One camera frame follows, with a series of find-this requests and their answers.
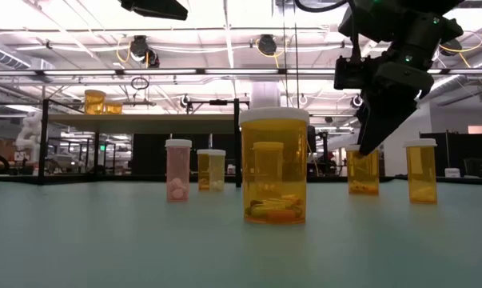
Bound white round column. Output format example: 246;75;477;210
250;82;281;109

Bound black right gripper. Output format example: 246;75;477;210
355;59;436;158

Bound black cable ring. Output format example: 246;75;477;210
129;76;150;91

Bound thin black hanging cable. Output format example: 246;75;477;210
281;0;288;108
292;0;301;109

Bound green table mat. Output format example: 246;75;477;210
0;178;482;288

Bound black camera gantry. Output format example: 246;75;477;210
185;98;251;115

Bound black equipment stand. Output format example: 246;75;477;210
314;130;338;176

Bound black monitor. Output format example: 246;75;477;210
306;124;318;154

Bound pink pill bottle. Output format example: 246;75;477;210
165;138;193;202

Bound white bulky robot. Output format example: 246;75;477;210
14;110;44;163

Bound black panel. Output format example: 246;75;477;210
130;133;170;176

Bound wooden shelf black metal legs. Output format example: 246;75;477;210
38;98;252;188

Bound large amber pill bottle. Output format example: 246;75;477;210
239;106;310;226

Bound black partition wall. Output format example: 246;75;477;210
419;130;482;178

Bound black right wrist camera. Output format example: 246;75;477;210
333;55;372;91

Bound pale yellow pill bottle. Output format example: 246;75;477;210
207;149;227;193

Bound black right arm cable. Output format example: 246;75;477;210
293;0;358;61

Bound silver air duct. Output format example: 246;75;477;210
0;42;56;71
418;47;482;115

